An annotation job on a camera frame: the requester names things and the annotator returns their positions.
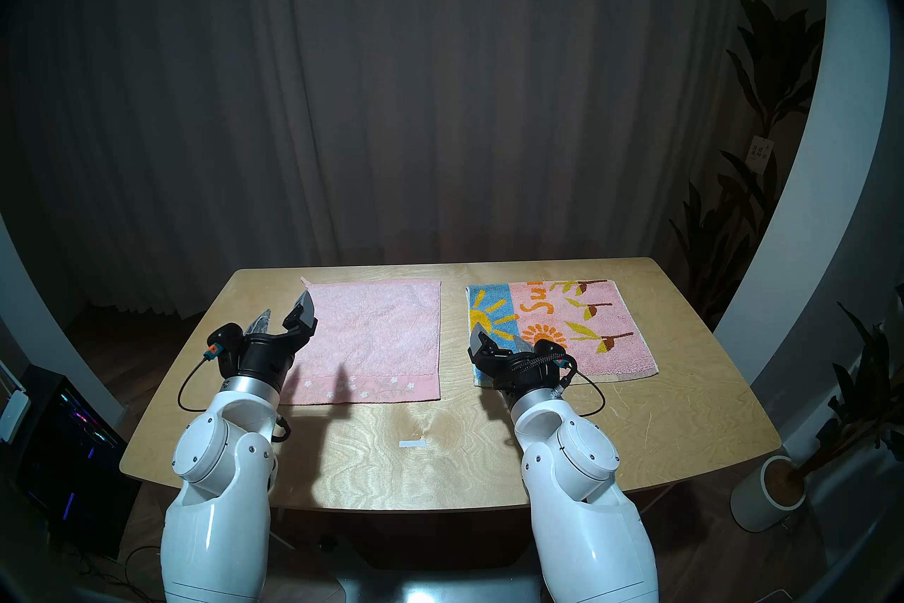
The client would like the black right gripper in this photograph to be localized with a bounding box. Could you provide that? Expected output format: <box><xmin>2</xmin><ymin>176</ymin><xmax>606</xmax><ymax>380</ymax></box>
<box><xmin>469</xmin><ymin>323</ymin><xmax>566</xmax><ymax>402</ymax></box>

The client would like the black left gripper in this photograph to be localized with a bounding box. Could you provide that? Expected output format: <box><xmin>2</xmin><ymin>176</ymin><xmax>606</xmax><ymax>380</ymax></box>
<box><xmin>237</xmin><ymin>291</ymin><xmax>319</xmax><ymax>394</ymax></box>

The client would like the sun and flower print towel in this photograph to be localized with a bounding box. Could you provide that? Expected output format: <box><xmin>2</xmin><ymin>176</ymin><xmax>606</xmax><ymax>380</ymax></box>
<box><xmin>466</xmin><ymin>279</ymin><xmax>659</xmax><ymax>389</ymax></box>

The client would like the plain pink towel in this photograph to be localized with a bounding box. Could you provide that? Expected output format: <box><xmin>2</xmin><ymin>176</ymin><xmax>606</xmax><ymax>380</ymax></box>
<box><xmin>279</xmin><ymin>277</ymin><xmax>443</xmax><ymax>406</ymax></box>

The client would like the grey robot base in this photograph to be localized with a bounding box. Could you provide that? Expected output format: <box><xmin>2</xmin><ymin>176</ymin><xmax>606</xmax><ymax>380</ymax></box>
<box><xmin>332</xmin><ymin>563</ymin><xmax>545</xmax><ymax>603</ymax></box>

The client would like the black computer tower with lights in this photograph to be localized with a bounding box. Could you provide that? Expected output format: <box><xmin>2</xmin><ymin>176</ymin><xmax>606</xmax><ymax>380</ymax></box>
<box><xmin>14</xmin><ymin>365</ymin><xmax>142</xmax><ymax>556</ymax></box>

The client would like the tall dark leafy plant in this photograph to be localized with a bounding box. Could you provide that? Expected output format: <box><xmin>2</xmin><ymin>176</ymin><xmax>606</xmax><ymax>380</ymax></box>
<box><xmin>667</xmin><ymin>0</ymin><xmax>827</xmax><ymax>327</ymax></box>

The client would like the grey pleated curtain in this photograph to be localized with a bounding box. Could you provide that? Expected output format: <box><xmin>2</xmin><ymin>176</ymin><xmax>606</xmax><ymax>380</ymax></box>
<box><xmin>0</xmin><ymin>0</ymin><xmax>827</xmax><ymax>320</ymax></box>

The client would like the small white box device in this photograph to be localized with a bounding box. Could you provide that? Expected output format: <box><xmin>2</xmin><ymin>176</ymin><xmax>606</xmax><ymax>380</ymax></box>
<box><xmin>0</xmin><ymin>390</ymin><xmax>30</xmax><ymax>443</ymax></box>

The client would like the white round plant pot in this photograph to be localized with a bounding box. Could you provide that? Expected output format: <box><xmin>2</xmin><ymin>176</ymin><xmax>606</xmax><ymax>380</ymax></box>
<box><xmin>730</xmin><ymin>455</ymin><xmax>807</xmax><ymax>533</ymax></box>

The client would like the white paper plant tag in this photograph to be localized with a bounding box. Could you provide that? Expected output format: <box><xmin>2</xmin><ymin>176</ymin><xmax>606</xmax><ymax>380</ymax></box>
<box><xmin>747</xmin><ymin>135</ymin><xmax>774</xmax><ymax>176</ymax></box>

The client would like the dark plant in white pot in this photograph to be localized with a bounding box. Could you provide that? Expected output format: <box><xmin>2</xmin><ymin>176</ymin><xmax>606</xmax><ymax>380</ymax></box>
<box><xmin>798</xmin><ymin>284</ymin><xmax>904</xmax><ymax>479</ymax></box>

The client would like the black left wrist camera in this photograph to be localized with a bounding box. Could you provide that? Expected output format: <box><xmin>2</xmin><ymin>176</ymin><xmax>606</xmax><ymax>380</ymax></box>
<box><xmin>205</xmin><ymin>323</ymin><xmax>245</xmax><ymax>380</ymax></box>

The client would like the black right camera cable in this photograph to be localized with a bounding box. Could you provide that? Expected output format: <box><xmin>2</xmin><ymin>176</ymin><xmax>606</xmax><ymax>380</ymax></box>
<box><xmin>561</xmin><ymin>365</ymin><xmax>607</xmax><ymax>423</ymax></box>

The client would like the black camera cable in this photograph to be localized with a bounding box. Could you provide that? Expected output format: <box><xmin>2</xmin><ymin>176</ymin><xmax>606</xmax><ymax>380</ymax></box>
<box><xmin>561</xmin><ymin>365</ymin><xmax>607</xmax><ymax>423</ymax></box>
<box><xmin>177</xmin><ymin>354</ymin><xmax>214</xmax><ymax>414</ymax></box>

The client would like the black left camera cable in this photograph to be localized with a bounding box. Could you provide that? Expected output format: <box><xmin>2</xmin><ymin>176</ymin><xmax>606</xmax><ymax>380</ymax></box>
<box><xmin>177</xmin><ymin>354</ymin><xmax>214</xmax><ymax>414</ymax></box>

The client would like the black floor cable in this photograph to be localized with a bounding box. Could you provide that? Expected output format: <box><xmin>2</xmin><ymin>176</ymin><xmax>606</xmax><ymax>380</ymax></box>
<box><xmin>71</xmin><ymin>544</ymin><xmax>165</xmax><ymax>602</ymax></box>

